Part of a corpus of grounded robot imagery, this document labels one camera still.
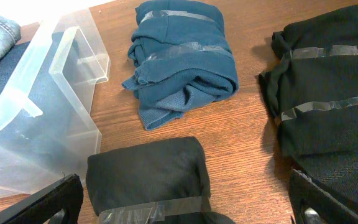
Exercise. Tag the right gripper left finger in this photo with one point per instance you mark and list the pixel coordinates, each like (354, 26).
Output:
(58, 203)

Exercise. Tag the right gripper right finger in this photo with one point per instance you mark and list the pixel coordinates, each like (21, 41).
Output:
(314, 202)

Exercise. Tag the small black taped garment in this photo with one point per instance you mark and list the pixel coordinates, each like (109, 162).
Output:
(159, 182)

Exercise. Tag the large black taped garment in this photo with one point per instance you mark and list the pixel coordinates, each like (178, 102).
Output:
(313, 96)

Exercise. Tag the teal taped shirt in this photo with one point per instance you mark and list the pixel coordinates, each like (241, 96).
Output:
(182, 60)

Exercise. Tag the clear plastic storage container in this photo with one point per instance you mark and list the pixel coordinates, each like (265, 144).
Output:
(46, 93)

